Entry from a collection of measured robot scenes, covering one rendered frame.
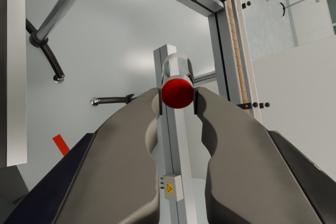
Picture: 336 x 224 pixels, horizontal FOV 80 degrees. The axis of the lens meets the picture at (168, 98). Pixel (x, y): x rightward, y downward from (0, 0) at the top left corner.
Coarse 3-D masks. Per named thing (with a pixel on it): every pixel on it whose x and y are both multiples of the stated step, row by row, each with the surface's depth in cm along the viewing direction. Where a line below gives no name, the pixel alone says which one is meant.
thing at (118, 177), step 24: (144, 96) 10; (120, 120) 9; (144, 120) 9; (96, 144) 8; (120, 144) 8; (144, 144) 7; (96, 168) 7; (120, 168) 7; (144, 168) 7; (72, 192) 6; (96, 192) 6; (120, 192) 6; (144, 192) 6; (72, 216) 5; (96, 216) 5; (120, 216) 5; (144, 216) 6
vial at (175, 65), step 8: (168, 56) 15; (176, 56) 15; (184, 56) 15; (168, 64) 14; (176, 64) 13; (184, 64) 14; (168, 72) 13; (176, 72) 13; (184, 72) 13; (192, 80) 13
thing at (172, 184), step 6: (168, 174) 108; (174, 174) 106; (168, 180) 105; (174, 180) 102; (180, 180) 104; (168, 186) 104; (174, 186) 102; (180, 186) 104; (168, 192) 104; (174, 192) 102; (180, 192) 103; (168, 198) 104; (174, 198) 101; (180, 198) 102
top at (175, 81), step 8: (168, 80) 12; (176, 80) 12; (184, 80) 12; (168, 88) 12; (176, 88) 12; (184, 88) 12; (192, 88) 12; (168, 96) 12; (176, 96) 12; (184, 96) 12; (192, 96) 12; (168, 104) 13; (176, 104) 13; (184, 104) 12
